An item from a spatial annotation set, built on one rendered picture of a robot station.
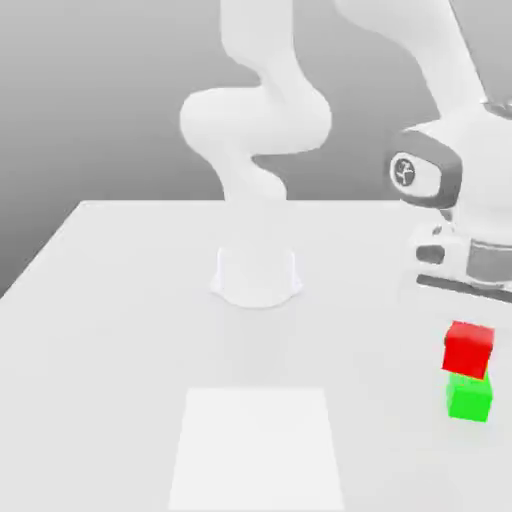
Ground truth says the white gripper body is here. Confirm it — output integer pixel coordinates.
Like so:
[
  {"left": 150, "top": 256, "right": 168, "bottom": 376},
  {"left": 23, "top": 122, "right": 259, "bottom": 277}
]
[{"left": 399, "top": 273, "right": 512, "bottom": 318}]

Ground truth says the small red cube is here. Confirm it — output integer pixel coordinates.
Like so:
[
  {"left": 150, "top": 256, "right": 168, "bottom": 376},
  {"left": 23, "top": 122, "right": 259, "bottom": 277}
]
[{"left": 441, "top": 320, "right": 496, "bottom": 381}]

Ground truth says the small green cube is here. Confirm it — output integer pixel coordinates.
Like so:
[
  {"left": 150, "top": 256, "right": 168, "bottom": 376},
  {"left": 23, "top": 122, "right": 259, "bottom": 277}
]
[{"left": 446, "top": 371, "right": 493, "bottom": 424}]

